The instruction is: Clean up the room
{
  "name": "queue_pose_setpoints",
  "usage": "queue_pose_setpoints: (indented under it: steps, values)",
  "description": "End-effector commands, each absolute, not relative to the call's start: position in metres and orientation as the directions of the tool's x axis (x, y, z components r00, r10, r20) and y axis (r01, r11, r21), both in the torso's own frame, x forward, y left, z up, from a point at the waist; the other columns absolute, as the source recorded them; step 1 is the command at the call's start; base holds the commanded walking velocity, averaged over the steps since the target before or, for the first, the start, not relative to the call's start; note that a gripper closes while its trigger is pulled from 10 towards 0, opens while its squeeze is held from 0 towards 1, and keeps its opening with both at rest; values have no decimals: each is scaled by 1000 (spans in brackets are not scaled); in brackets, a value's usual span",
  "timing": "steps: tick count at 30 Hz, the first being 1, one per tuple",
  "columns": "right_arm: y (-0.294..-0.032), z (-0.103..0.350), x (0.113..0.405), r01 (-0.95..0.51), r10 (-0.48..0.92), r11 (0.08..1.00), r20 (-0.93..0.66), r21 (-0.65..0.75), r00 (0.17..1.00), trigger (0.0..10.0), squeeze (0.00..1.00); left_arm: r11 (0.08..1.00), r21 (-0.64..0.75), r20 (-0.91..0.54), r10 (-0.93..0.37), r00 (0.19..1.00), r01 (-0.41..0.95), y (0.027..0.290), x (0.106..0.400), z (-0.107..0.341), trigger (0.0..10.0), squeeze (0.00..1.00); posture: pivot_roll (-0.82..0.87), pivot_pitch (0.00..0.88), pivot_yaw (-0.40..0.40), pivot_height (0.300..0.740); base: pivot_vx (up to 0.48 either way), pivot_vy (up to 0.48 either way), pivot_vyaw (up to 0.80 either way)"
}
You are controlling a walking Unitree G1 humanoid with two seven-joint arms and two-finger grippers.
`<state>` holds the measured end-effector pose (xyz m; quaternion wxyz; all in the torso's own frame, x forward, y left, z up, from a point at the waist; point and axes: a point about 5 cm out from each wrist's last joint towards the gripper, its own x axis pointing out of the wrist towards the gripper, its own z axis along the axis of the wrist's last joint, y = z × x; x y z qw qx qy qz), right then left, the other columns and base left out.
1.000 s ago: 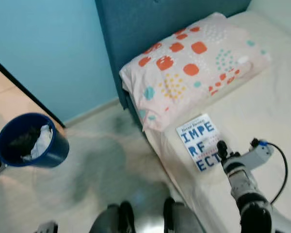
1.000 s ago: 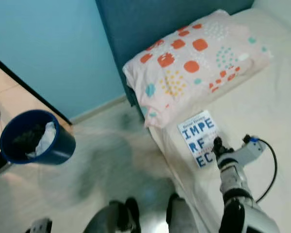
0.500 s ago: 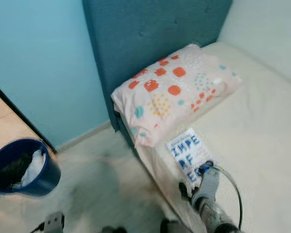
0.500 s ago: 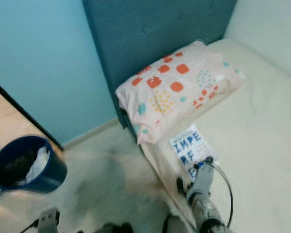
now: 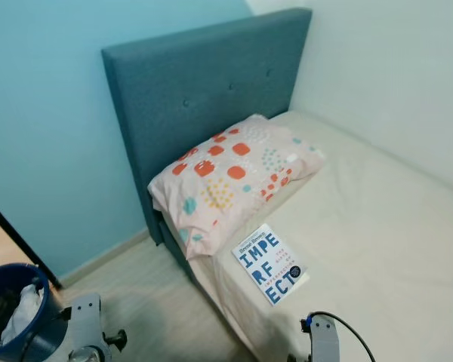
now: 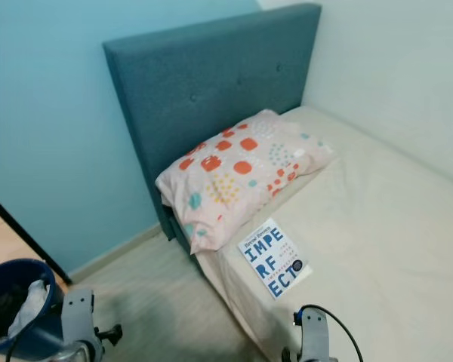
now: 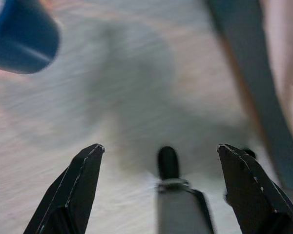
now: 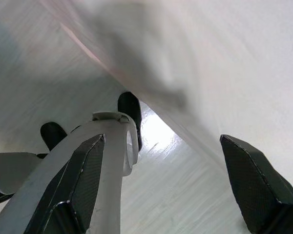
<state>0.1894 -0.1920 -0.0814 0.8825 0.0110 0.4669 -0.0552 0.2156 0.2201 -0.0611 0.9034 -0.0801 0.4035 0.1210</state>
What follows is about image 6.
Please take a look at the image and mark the teal upholstered headboard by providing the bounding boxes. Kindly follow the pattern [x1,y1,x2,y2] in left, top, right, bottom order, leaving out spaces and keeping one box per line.
[103,2,323,242]

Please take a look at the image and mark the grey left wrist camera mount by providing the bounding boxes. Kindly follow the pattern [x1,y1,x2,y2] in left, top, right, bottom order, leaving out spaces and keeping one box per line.
[60,290,99,348]

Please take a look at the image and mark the black door frame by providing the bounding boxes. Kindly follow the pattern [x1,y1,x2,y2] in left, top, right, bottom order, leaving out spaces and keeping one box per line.
[0,189,72,286]

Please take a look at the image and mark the blue trash bin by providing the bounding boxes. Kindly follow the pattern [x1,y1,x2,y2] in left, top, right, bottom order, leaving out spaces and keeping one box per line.
[0,258,72,359]

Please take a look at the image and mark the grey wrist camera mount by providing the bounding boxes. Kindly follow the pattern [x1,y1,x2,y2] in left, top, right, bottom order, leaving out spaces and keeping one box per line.
[60,290,99,348]
[298,309,333,362]

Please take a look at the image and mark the dark crumpled trash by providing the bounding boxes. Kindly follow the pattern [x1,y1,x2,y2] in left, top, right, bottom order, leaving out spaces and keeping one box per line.
[0,283,23,333]

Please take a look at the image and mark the pink patterned pillow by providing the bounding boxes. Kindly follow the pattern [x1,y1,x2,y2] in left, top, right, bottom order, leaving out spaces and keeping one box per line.
[155,109,335,256]

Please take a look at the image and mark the white plastic bag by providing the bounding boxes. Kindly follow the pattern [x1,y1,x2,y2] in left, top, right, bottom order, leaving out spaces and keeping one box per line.
[8,279,50,339]

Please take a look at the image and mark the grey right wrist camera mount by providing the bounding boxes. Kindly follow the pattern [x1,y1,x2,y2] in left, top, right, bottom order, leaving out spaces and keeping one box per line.
[298,309,333,362]

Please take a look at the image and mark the white book blue letters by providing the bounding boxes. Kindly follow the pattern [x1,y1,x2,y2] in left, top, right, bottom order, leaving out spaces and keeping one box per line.
[238,217,312,300]

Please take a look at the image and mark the cream sheeted bed mattress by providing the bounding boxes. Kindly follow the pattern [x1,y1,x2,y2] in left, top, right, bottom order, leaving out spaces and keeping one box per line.
[166,106,453,362]

